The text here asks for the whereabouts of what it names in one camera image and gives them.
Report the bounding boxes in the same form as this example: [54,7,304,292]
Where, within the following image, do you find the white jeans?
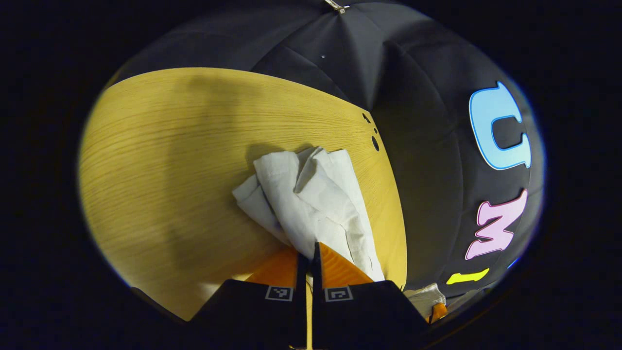
[232,147,447,319]

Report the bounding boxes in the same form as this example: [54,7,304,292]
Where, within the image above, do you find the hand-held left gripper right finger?
[311,242,431,350]

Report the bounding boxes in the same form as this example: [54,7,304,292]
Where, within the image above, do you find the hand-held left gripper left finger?
[189,246,309,350]

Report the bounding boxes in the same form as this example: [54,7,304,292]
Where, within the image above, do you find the black backdrop cloth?
[104,0,547,312]

